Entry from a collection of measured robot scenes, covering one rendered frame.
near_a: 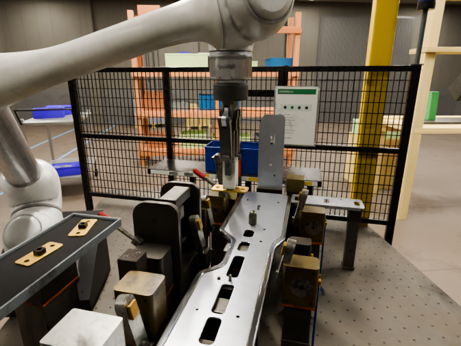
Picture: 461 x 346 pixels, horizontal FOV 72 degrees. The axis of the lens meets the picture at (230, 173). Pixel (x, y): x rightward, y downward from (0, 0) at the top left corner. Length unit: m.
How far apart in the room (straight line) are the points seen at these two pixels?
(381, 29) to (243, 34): 1.30
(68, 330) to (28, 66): 0.45
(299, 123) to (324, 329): 0.98
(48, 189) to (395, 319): 1.26
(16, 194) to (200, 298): 0.70
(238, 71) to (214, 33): 0.16
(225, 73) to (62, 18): 10.73
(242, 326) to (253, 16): 0.58
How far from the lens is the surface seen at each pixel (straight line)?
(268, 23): 0.48
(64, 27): 11.27
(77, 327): 0.63
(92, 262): 1.33
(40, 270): 0.71
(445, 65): 13.46
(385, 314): 1.34
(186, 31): 0.52
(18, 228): 1.16
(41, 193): 1.22
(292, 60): 5.61
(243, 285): 0.84
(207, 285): 0.84
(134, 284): 0.74
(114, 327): 0.61
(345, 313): 1.29
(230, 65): 0.66
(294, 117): 1.70
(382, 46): 1.76
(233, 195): 1.33
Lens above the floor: 1.50
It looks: 17 degrees down
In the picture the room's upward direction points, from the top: straight up
